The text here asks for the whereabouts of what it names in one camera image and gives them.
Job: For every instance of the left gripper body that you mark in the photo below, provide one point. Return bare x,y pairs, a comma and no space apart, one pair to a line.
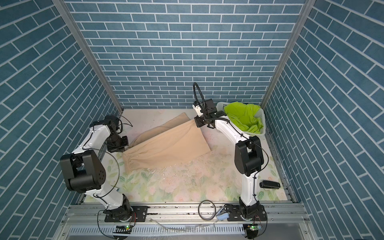
115,143

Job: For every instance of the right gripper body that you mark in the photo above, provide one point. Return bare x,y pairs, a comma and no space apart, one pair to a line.
202,120

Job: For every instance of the beige shorts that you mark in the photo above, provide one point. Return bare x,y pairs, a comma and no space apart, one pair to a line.
179,140

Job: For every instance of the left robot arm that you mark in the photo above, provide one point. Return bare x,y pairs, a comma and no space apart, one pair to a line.
84,172

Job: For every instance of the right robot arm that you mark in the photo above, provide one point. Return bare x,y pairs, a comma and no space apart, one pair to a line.
249,154

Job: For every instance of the lime green shorts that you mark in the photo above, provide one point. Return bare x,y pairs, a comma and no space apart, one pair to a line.
244,117

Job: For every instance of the white plastic basket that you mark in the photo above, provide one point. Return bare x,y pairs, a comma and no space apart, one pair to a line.
220,107

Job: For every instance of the small black remote device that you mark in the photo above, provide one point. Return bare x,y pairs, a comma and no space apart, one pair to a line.
265,184

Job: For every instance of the blue white connector plug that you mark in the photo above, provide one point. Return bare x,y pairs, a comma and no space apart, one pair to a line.
222,216

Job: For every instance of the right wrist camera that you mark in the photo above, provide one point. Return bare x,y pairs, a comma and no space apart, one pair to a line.
197,108

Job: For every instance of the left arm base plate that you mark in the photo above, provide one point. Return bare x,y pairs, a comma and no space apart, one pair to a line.
120,215

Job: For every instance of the aluminium front rail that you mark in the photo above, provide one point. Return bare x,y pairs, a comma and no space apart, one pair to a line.
286,221

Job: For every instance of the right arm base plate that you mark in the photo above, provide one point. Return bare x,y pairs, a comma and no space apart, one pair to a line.
238,213

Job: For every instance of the white slotted cable duct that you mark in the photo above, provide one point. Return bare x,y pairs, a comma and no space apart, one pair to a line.
157,230

